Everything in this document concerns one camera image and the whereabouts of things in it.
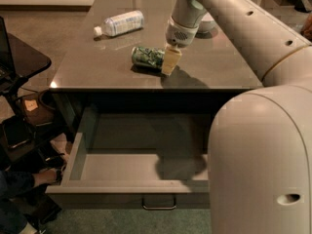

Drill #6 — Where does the brown box with label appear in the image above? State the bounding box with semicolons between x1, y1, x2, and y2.
21;91;57;127

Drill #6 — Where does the metal drawer handle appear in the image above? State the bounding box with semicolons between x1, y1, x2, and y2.
141;195;176;211

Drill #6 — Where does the person's hand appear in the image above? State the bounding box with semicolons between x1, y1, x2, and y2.
33;168;62;187

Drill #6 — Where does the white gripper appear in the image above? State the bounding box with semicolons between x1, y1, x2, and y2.
161;17;199;76

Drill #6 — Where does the green soda can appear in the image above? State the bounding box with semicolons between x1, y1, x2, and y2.
132;46;165;70

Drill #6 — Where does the open grey top drawer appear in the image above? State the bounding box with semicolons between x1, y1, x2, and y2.
47;108;211;209

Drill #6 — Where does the white ceramic bowl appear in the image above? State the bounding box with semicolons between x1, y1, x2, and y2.
198;13;216;34

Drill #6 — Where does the clear plastic water bottle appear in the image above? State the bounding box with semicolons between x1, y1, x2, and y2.
94;11;144;37

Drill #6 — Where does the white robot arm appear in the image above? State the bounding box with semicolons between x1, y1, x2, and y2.
166;0;312;234

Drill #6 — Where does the dark blue sleeve forearm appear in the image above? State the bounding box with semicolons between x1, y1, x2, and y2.
0;171;34;199

